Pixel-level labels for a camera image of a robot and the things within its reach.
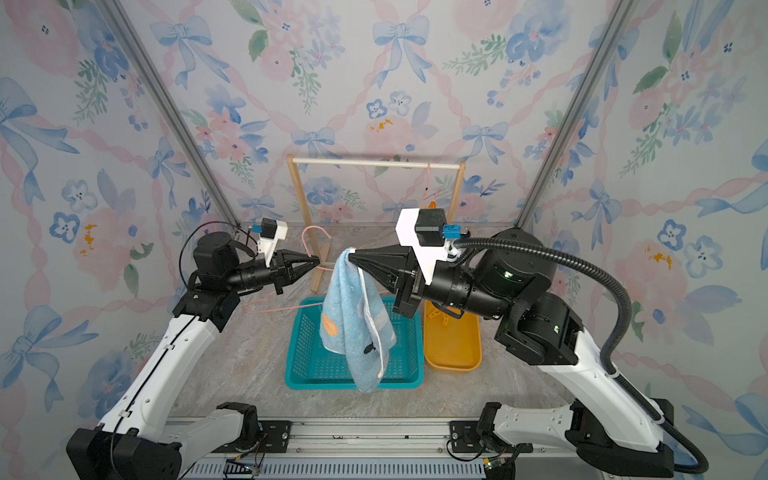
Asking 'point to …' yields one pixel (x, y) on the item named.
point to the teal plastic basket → (310, 366)
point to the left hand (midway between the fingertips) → (317, 261)
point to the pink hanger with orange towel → (429, 202)
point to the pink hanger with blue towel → (297, 305)
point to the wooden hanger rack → (316, 275)
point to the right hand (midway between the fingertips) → (358, 250)
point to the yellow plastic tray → (451, 343)
